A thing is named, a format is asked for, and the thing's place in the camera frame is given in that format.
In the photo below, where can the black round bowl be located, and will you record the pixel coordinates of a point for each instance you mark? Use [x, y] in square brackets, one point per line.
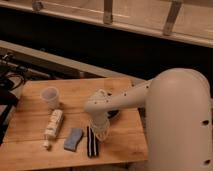
[112, 114]

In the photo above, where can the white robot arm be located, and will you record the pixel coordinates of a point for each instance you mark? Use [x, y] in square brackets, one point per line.
[178, 109]

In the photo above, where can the metal window frame rail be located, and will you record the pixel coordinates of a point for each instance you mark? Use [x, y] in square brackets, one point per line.
[188, 21]

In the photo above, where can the black white striped eraser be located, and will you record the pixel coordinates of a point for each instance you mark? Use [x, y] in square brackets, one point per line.
[92, 144]

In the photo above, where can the white tube bottle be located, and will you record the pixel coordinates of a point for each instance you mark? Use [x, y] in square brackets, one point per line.
[52, 128]

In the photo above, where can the black equipment with cables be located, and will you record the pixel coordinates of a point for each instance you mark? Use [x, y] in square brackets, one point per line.
[12, 79]

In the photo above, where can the translucent plastic cup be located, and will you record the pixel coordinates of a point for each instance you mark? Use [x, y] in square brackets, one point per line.
[50, 95]

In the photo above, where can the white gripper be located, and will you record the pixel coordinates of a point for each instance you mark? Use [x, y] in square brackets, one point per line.
[100, 124]

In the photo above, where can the blue sponge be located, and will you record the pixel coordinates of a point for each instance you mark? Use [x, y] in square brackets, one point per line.
[74, 137]

